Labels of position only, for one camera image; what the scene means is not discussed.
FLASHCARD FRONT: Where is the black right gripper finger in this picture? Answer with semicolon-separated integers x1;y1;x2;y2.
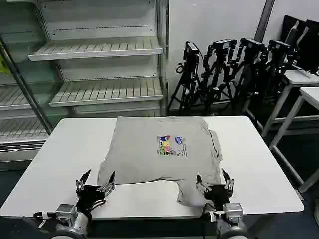
221;168;235;192
195;175;212;195

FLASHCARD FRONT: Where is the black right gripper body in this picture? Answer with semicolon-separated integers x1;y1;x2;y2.
203;184;231;211

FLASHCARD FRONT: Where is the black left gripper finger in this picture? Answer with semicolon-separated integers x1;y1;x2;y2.
97;171;116;194
75;169;92;191

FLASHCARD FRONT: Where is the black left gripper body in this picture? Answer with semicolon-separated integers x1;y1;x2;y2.
75;184;108;214

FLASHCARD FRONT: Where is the white folding table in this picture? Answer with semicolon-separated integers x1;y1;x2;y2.
0;116;305;221

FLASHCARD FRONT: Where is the grey t-shirt with colourful print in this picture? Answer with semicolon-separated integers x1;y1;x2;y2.
97;116;224;208

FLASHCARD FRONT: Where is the empty white display shelf unit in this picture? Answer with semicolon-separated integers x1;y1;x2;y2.
0;0;170;172

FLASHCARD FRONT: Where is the black monitor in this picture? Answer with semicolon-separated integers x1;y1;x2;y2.
281;14;319;74

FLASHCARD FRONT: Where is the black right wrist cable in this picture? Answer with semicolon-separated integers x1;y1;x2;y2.
202;203;225;225

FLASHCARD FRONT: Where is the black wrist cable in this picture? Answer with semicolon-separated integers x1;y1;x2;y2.
202;203;225;225
32;211;58;229

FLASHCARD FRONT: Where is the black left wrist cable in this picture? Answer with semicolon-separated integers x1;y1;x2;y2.
32;211;58;229

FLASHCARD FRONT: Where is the white metal-frame side table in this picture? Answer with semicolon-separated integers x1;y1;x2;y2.
261;86;319;194
241;69;319;136

